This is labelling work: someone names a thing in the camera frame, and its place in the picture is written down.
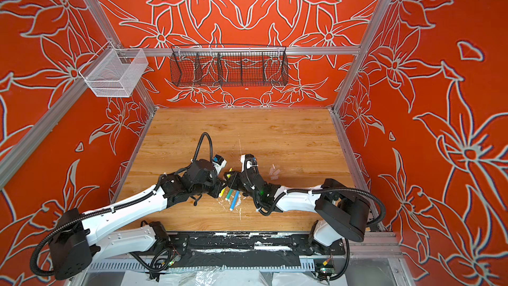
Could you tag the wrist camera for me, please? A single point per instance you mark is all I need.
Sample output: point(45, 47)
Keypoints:
point(248, 161)
point(219, 163)

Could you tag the green highlighter pen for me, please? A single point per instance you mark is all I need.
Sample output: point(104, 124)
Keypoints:
point(230, 194)

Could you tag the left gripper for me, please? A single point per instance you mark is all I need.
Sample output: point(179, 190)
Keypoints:
point(219, 185)

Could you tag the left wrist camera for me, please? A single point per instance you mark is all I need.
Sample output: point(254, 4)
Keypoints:
point(219, 163)

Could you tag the white mesh basket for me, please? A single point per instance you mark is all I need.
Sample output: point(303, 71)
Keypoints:
point(114, 72)

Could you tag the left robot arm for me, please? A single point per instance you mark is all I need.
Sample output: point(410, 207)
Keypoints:
point(81, 239)

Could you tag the black wire basket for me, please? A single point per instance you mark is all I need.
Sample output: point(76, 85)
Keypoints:
point(230, 66)

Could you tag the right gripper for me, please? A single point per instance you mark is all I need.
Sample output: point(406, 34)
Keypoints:
point(235, 181)

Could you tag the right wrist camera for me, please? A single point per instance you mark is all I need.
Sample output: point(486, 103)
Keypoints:
point(248, 161)

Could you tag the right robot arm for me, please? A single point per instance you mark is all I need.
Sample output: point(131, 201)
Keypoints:
point(346, 212)

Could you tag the yellow highlighter pen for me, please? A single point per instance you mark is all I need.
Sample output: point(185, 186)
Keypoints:
point(228, 178)

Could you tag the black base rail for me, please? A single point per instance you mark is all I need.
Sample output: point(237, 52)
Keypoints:
point(284, 250)

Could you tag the blue highlighter pen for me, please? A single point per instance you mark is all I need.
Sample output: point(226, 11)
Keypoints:
point(234, 200)

